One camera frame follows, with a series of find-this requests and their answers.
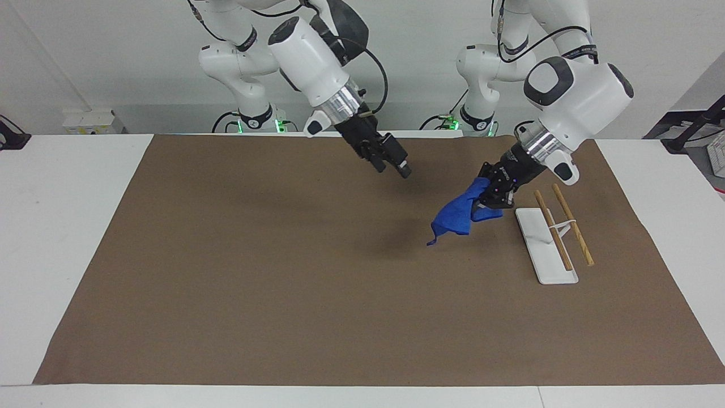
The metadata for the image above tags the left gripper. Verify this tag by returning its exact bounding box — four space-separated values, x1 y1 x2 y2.
477 144 548 211

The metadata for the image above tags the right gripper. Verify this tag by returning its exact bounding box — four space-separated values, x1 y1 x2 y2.
334 109 413 180

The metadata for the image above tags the blue towel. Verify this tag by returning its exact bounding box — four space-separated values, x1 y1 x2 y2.
426 177 504 247

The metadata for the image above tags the white rack with wooden bars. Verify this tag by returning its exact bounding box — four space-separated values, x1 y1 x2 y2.
514 183 595 286

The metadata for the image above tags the black stand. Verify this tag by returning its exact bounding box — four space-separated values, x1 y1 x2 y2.
0 115 32 151
662 94 725 155

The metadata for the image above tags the white socket box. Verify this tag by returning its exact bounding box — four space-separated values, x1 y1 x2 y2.
61 107 118 135

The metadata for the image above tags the black cable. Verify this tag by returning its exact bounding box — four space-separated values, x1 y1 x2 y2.
420 88 472 131
491 0 596 65
333 36 390 117
211 110 243 134

